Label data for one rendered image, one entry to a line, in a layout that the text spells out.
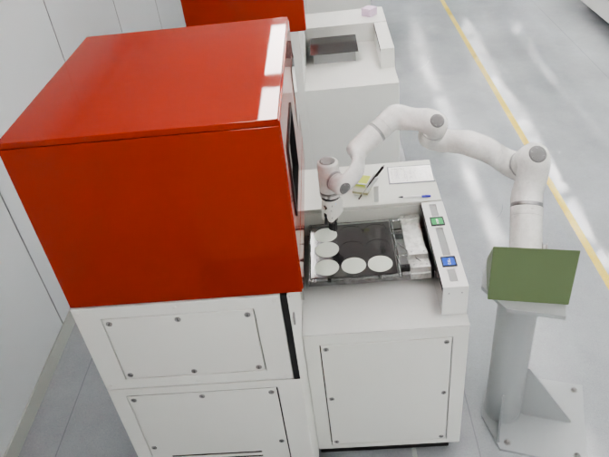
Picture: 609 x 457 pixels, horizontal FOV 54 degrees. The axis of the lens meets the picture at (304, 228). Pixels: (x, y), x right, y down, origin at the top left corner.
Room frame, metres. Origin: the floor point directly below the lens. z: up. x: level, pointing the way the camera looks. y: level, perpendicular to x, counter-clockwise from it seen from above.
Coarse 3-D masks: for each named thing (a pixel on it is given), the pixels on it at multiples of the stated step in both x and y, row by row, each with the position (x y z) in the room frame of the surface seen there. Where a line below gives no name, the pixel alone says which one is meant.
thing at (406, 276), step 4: (404, 272) 1.83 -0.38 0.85; (408, 272) 1.83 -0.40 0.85; (404, 276) 1.82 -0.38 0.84; (408, 276) 1.82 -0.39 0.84; (308, 280) 1.85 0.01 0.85; (344, 280) 1.84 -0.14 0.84; (348, 280) 1.84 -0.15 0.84; (352, 280) 1.83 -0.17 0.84; (356, 280) 1.83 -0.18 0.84; (360, 280) 1.83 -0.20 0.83; (364, 280) 1.83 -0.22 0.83; (368, 280) 1.83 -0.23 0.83; (372, 280) 1.83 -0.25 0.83; (376, 280) 1.83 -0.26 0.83; (380, 280) 1.83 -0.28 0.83; (384, 280) 1.82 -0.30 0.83; (388, 280) 1.82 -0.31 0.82; (392, 280) 1.82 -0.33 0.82; (308, 284) 1.85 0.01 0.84; (312, 284) 1.85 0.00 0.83; (316, 284) 1.85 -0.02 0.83; (320, 284) 1.85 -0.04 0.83; (324, 284) 1.84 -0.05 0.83; (328, 284) 1.84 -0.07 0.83; (332, 284) 1.84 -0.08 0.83; (336, 284) 1.84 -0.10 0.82; (340, 284) 1.84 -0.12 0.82; (344, 284) 1.84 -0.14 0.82
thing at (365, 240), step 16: (352, 224) 2.13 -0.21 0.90; (368, 224) 2.12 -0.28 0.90; (384, 224) 2.10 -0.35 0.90; (336, 240) 2.03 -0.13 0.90; (352, 240) 2.02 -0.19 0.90; (368, 240) 2.00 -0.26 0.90; (384, 240) 1.99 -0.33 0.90; (336, 256) 1.93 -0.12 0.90; (352, 256) 1.92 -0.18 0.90; (368, 256) 1.90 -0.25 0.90; (336, 272) 1.83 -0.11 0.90; (368, 272) 1.80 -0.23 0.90; (384, 272) 1.79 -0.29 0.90
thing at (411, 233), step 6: (402, 228) 2.08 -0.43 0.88; (408, 228) 2.07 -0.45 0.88; (414, 228) 2.07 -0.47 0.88; (402, 234) 2.05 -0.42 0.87; (408, 234) 2.04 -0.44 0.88; (414, 234) 2.03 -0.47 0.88; (420, 234) 2.03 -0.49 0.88; (408, 240) 1.99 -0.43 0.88; (414, 240) 1.99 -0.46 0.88; (420, 240) 1.98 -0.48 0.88; (408, 246) 1.96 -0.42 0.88; (414, 246) 1.95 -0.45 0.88; (420, 246) 1.95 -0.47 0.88; (426, 258) 1.86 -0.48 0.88; (414, 276) 1.78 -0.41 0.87; (420, 276) 1.78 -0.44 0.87; (426, 276) 1.78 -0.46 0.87
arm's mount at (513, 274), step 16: (496, 256) 1.65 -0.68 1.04; (512, 256) 1.63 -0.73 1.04; (528, 256) 1.62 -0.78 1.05; (544, 256) 1.60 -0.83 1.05; (560, 256) 1.59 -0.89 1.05; (576, 256) 1.57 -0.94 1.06; (496, 272) 1.64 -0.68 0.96; (512, 272) 1.63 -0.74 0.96; (528, 272) 1.61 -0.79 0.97; (544, 272) 1.60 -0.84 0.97; (560, 272) 1.58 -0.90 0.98; (496, 288) 1.64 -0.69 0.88; (512, 288) 1.63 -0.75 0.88; (528, 288) 1.61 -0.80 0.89; (544, 288) 1.60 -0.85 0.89; (560, 288) 1.58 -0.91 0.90
